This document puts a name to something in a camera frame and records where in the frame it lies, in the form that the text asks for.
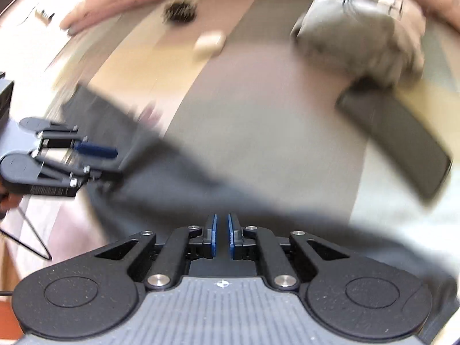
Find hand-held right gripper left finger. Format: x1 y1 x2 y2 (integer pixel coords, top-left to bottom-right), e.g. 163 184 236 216
94 214 219 292

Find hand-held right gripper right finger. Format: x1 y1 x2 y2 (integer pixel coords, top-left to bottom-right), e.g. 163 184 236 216
227 214 351 292

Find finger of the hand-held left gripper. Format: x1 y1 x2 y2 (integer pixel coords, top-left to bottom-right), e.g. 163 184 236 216
37 165 124 192
37 126 118 159

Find dark grey pants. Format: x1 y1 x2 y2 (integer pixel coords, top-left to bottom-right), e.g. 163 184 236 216
59 83 460 345

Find person's left hand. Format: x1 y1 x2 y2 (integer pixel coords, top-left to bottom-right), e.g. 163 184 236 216
0 186 22 213

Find white earbuds case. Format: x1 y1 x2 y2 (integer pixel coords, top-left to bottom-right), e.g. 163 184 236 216
193 30 225 56

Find black hair claw clip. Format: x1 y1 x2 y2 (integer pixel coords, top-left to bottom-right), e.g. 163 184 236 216
163 1 198 24

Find black smartphone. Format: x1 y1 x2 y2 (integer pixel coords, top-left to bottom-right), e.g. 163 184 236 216
336 88 453 204

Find crumpled grey garment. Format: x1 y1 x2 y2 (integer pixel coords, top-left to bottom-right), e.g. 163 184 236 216
290 0 426 89

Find black cable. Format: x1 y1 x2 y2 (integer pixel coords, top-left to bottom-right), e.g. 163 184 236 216
0 208 53 261

